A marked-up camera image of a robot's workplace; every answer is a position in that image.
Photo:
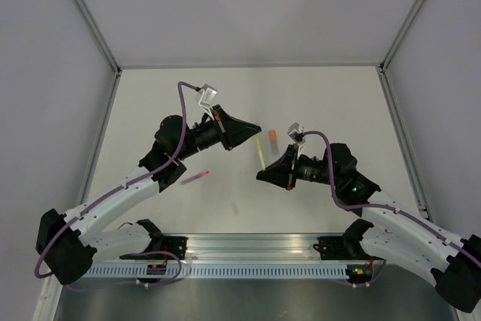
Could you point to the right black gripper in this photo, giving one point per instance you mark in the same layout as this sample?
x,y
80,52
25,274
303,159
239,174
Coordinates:
x,y
279,174

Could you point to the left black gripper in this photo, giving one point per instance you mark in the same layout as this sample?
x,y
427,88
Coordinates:
x,y
234,131

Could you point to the yellow pen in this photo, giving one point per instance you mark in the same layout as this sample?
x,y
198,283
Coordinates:
x,y
260,153

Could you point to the orange clear pen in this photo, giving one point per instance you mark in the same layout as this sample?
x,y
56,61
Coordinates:
x,y
274,147

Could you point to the pink pen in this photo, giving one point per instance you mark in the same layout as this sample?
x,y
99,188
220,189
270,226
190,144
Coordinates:
x,y
194,177

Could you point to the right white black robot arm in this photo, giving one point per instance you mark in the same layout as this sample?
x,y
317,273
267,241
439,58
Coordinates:
x,y
447,261

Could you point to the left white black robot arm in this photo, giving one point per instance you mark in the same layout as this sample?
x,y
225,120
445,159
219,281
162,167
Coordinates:
x,y
70,243

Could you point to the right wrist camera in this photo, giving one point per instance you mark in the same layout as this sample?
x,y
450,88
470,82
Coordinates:
x,y
296,133

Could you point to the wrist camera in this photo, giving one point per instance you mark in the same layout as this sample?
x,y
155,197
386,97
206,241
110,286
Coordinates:
x,y
296,133
206,96

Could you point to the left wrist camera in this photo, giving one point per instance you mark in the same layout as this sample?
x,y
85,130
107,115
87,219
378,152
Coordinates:
x,y
206,96

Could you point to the white slotted cable duct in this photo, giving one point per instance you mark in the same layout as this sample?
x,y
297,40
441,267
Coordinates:
x,y
219,271

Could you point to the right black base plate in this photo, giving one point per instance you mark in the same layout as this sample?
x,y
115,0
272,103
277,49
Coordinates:
x,y
338,248

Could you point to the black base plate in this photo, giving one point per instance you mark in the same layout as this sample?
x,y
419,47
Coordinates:
x,y
176,245
338,248

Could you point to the aluminium rail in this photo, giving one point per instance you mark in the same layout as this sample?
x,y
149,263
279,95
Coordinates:
x,y
251,248

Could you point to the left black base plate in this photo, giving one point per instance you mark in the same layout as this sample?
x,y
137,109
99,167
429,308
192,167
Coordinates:
x,y
176,245

